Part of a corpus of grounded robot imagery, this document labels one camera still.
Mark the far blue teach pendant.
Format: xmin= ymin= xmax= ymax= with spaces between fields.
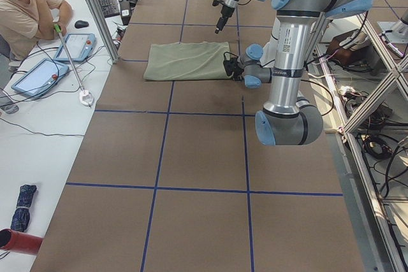
xmin=54 ymin=33 xmax=96 ymax=63

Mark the grey aluminium frame post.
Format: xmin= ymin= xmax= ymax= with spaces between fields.
xmin=85 ymin=0 xmax=119 ymax=64

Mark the black power adapter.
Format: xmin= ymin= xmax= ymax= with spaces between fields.
xmin=119 ymin=0 xmax=131 ymax=25

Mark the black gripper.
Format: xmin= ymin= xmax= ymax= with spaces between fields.
xmin=215 ymin=4 xmax=235 ymax=34
xmin=232 ymin=64 xmax=244 ymax=80

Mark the black keyboard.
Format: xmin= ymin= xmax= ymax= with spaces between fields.
xmin=97 ymin=0 xmax=120 ymax=18

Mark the red cylinder tube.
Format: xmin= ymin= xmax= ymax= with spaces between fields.
xmin=1 ymin=229 xmax=43 ymax=255

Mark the green handled reacher grabber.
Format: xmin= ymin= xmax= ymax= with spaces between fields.
xmin=54 ymin=23 xmax=94 ymax=108

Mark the blue teach pendant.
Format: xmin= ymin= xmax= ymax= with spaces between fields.
xmin=11 ymin=59 xmax=69 ymax=98
xmin=54 ymin=33 xmax=96 ymax=63

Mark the near blue teach pendant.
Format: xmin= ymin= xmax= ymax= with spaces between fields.
xmin=11 ymin=59 xmax=69 ymax=98

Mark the brown box with label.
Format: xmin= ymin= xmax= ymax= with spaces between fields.
xmin=326 ymin=29 xmax=371 ymax=66

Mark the man in beige shirt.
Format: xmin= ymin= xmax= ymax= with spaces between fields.
xmin=1 ymin=0 xmax=73 ymax=62

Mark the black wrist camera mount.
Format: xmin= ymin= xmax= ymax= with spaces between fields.
xmin=212 ymin=0 xmax=224 ymax=6
xmin=223 ymin=52 xmax=238 ymax=77

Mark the olive green long-sleeve shirt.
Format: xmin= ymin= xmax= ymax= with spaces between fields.
xmin=143 ymin=41 xmax=230 ymax=81

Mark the black computer mouse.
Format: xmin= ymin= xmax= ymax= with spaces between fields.
xmin=74 ymin=20 xmax=89 ymax=29

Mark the folded dark plaid umbrella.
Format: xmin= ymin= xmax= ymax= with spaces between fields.
xmin=10 ymin=184 xmax=37 ymax=232

